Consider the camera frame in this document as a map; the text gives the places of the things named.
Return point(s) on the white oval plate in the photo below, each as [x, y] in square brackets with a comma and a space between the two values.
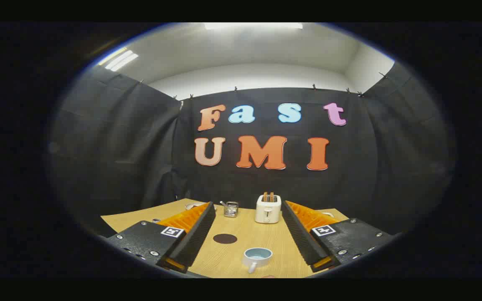
[191, 205]

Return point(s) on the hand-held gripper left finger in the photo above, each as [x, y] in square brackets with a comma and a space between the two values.
[197, 238]

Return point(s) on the ceiling light panel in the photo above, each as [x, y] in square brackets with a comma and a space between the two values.
[119, 60]
[253, 25]

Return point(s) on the black backdrop cloth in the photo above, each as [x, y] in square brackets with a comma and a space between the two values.
[140, 146]

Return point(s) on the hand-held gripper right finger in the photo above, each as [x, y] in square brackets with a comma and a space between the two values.
[299, 238]

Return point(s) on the white cup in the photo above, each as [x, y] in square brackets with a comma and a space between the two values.
[257, 256]

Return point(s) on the dark brown round coaster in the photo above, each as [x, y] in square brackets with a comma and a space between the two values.
[224, 238]

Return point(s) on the white toaster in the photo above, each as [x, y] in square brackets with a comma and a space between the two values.
[267, 212]

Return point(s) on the toast slices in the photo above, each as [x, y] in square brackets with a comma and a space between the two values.
[268, 196]

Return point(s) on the wooden table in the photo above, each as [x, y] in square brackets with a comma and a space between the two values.
[249, 234]

